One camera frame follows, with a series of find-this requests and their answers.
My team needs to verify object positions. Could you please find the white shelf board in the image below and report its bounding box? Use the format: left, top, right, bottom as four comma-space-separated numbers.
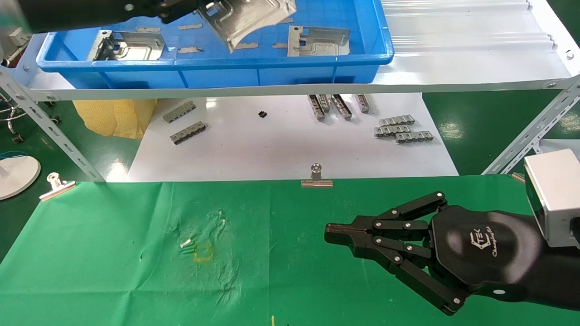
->
0, 14, 580, 101

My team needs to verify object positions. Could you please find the gray wall box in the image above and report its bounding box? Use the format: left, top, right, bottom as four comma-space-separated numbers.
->
9, 27, 33, 47

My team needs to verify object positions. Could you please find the white perforated angle leg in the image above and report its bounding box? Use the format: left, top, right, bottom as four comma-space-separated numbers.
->
481, 75, 580, 176
0, 68, 106, 182

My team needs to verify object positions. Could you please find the white round base plate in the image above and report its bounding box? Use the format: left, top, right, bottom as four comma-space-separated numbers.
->
0, 155, 42, 201

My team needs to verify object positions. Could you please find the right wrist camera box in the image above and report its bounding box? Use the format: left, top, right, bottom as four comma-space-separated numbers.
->
524, 149, 580, 249

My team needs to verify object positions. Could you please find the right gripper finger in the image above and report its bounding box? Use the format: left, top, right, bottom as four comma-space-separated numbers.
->
350, 235, 468, 316
324, 191, 450, 245

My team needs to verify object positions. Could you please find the green table cloth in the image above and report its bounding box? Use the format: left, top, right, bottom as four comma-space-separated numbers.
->
0, 174, 580, 326

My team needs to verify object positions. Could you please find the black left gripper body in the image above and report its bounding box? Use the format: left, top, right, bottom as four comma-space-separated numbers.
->
109, 0, 182, 26

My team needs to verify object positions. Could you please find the chrome stool base with casters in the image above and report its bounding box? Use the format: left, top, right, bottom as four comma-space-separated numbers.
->
0, 93, 62, 144

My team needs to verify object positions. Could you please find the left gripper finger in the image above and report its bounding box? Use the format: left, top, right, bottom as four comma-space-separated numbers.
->
184, 0, 219, 12
156, 8, 203, 24

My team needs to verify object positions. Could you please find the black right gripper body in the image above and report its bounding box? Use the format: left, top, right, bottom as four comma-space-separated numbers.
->
428, 205, 544, 300

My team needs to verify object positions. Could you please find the yellow mesh bag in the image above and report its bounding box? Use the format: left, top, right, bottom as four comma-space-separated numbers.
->
72, 98, 159, 140

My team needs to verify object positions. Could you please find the large blue plastic bin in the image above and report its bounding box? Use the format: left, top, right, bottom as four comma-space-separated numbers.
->
36, 0, 395, 90

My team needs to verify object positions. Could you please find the white corrugated plastic sheet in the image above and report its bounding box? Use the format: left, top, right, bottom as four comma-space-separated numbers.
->
380, 0, 556, 56

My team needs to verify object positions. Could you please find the bent sheet metal bracket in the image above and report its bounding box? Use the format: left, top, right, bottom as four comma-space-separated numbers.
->
87, 30, 166, 62
287, 26, 351, 58
197, 0, 298, 54

